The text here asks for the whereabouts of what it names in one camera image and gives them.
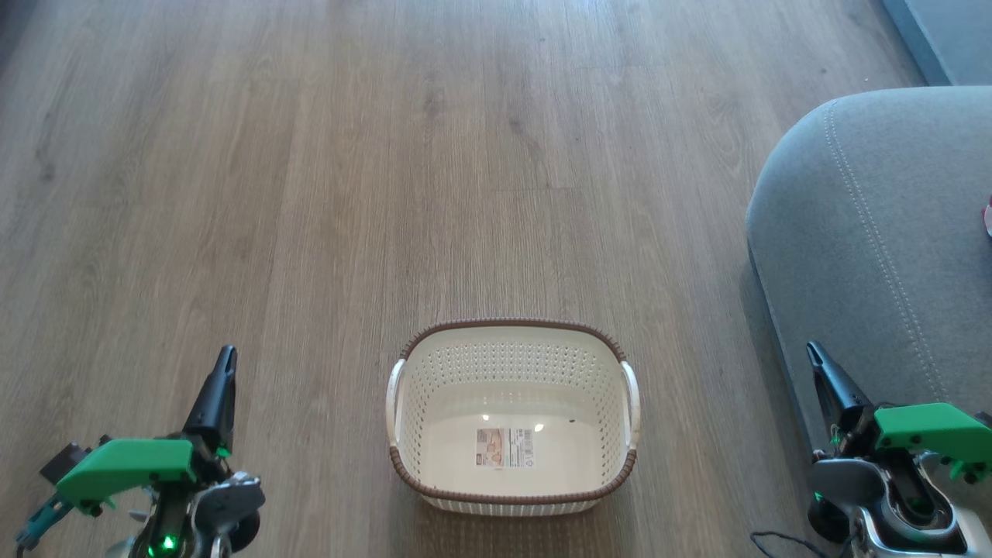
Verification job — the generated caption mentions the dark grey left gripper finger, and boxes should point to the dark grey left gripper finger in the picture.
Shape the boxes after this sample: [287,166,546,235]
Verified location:
[182,345,238,458]

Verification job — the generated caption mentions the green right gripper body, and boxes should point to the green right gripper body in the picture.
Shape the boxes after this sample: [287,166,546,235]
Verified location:
[833,401,992,486]

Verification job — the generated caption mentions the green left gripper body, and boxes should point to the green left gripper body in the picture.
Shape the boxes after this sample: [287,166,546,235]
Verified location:
[54,438,235,518]

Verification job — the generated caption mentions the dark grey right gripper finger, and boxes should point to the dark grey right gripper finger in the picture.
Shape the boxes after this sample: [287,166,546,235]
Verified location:
[805,341,876,455]

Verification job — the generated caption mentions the grey fabric sofa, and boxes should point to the grey fabric sofa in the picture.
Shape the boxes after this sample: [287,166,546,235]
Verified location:
[745,85,992,547]

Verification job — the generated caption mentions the paper label sticker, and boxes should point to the paper label sticker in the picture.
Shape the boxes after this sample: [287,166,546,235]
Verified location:
[475,427,536,470]

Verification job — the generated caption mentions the cream laundry basket brown rim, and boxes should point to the cream laundry basket brown rim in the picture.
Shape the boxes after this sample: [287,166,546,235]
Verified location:
[385,319,642,518]

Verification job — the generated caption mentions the grey blue furniture panel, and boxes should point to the grey blue furniture panel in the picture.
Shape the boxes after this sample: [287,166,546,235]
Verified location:
[879,0,992,87]

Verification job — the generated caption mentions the left cable with teal plug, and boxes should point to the left cable with teal plug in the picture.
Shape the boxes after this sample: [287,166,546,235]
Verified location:
[14,494,75,558]

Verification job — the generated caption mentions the thin black cable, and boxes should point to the thin black cable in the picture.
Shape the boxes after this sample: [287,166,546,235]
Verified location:
[749,531,858,558]

